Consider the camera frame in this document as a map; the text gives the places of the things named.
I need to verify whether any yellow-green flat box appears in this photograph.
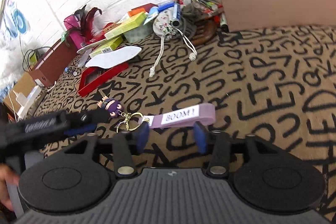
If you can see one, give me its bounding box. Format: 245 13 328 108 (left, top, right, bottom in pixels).
104 12 147 39

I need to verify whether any white printed drawstring pouch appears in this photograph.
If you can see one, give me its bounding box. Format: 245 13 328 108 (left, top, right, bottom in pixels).
149 8 198 78

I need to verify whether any pink bottle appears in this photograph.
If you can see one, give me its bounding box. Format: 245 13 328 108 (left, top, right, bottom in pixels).
64 15 86 50

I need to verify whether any white nail file board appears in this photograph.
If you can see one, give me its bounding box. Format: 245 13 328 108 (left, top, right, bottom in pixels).
77 39 108 54

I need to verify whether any red shallow box lid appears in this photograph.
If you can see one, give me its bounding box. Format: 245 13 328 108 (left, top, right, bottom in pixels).
77 62 129 97

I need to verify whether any yellow-green box with barcode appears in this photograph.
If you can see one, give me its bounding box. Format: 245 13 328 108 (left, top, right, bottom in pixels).
89 36 123 58

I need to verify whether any red black feather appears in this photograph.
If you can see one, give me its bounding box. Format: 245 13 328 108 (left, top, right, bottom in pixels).
73 5 102 42

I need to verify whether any cardboard box on floor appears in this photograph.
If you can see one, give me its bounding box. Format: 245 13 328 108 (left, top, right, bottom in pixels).
3 72 36 113

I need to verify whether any purple figure keychain with strap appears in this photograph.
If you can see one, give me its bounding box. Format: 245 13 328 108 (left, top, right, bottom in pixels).
97 96 216 132

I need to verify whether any orange small box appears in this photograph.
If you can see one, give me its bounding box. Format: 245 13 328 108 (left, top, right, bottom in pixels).
127 7 146 17

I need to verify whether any white shoe insole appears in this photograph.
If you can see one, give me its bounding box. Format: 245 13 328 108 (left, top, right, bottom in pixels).
85 46 142 69

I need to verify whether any brown leather box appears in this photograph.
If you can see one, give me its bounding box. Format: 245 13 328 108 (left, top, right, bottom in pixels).
29 39 77 87

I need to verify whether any blue tube with red cap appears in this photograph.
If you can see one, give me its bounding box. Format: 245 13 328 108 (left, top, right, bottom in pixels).
157 0 183 12

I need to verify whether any person's left hand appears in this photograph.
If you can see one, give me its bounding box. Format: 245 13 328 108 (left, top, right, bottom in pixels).
0 164 19 211

